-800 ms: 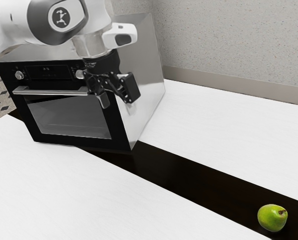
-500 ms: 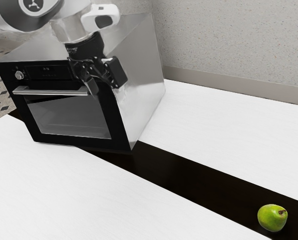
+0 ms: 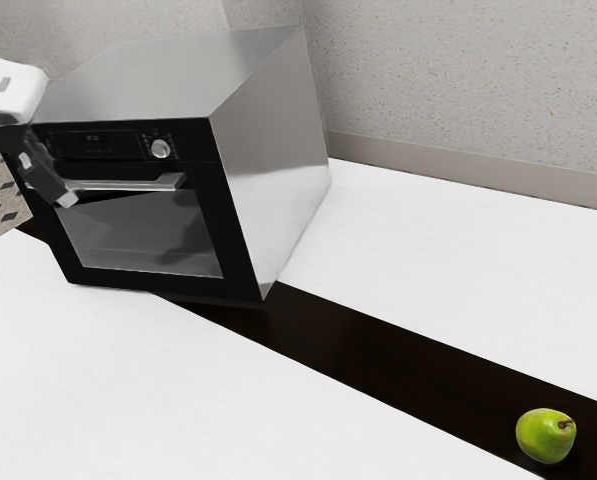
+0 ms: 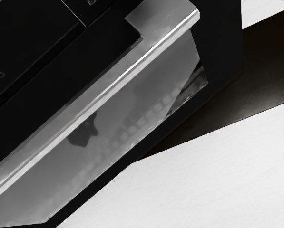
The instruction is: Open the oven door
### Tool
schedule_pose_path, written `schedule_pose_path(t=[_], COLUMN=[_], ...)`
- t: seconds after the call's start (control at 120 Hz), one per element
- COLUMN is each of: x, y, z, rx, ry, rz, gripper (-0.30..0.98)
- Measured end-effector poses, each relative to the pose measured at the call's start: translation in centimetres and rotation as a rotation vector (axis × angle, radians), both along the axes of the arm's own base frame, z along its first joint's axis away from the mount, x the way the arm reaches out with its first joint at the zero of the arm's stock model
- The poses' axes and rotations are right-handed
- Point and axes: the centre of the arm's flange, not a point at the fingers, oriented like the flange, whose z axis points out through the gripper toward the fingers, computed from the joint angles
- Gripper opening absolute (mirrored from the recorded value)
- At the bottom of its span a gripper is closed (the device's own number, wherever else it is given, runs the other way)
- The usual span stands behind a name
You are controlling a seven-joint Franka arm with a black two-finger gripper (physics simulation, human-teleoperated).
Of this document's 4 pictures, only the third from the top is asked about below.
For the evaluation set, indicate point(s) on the green pear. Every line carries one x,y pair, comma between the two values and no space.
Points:
544,435

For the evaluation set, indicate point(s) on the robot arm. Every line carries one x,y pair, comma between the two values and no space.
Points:
13,95

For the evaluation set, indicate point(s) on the stainless steel oven, black door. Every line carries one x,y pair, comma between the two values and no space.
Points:
258,150

